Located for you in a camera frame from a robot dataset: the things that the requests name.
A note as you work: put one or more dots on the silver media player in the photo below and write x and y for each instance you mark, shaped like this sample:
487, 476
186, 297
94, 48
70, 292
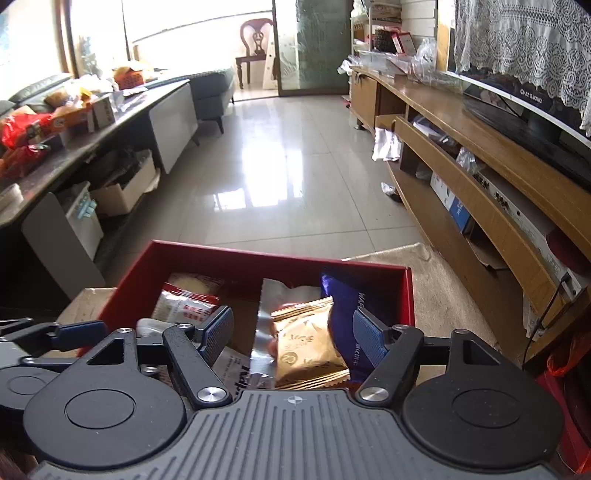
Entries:
517, 207

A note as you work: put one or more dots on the white bag with blue print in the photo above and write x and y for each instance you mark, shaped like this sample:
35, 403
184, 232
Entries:
85, 221

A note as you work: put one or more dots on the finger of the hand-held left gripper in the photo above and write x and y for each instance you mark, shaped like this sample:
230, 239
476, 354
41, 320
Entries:
83, 333

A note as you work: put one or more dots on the small crumpled wrapper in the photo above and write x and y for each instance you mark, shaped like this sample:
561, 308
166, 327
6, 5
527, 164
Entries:
390, 191

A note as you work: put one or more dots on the white lace cloth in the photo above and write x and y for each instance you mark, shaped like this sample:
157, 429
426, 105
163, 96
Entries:
517, 41

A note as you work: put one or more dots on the black television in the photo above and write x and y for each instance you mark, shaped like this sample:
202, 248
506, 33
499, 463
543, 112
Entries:
531, 120

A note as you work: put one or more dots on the red plastic bag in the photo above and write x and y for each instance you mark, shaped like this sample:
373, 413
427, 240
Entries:
23, 129

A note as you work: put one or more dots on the clear plastic bag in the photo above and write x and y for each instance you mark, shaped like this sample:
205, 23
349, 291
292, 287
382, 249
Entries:
425, 55

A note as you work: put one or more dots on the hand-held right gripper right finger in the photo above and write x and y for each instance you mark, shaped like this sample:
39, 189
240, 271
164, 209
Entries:
369, 334

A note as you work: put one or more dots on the red cardboard box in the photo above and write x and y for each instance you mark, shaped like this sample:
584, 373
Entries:
277, 265

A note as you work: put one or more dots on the red gift box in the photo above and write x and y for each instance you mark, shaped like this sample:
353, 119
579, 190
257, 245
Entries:
392, 39

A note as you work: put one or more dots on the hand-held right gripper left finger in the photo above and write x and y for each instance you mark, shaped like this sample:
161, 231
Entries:
217, 332

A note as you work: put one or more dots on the golden snack packet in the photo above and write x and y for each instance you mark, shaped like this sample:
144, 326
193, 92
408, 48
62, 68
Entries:
304, 346

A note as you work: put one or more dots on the grey-blue sofa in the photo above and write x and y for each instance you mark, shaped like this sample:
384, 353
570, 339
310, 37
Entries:
210, 92

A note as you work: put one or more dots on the open cardboard box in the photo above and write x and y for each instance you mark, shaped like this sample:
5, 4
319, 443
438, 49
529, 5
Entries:
124, 194

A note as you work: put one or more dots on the orange box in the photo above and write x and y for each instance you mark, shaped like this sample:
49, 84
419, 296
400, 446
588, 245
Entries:
129, 78

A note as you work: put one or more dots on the grey wafer packet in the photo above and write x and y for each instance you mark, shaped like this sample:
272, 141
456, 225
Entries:
240, 369

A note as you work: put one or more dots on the small white carton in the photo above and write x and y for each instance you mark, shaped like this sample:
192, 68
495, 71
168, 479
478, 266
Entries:
104, 113

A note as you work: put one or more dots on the white crumpled bag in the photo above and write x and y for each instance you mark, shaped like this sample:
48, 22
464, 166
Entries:
385, 143

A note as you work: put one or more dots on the glass sliding door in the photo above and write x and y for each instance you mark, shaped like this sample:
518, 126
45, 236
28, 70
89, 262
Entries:
318, 46

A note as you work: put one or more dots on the wooden television cabinet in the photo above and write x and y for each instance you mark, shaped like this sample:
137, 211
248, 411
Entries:
461, 120

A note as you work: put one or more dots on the dark leather sofa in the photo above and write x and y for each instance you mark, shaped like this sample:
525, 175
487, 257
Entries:
32, 87

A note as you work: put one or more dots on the blue and white box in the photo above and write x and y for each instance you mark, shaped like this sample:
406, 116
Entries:
450, 198

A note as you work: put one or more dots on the purple biscuit packet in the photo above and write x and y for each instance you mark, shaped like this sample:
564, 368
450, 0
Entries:
341, 300

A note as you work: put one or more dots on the vacuum sausage packet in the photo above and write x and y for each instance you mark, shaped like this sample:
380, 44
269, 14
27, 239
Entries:
263, 323

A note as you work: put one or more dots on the dark wooden chair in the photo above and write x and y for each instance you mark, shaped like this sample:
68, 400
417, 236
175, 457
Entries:
256, 30

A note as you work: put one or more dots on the red and white long packet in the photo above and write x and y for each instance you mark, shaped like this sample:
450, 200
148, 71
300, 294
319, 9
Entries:
184, 304

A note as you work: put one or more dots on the dark long coffee table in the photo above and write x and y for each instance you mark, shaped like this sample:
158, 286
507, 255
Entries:
115, 115

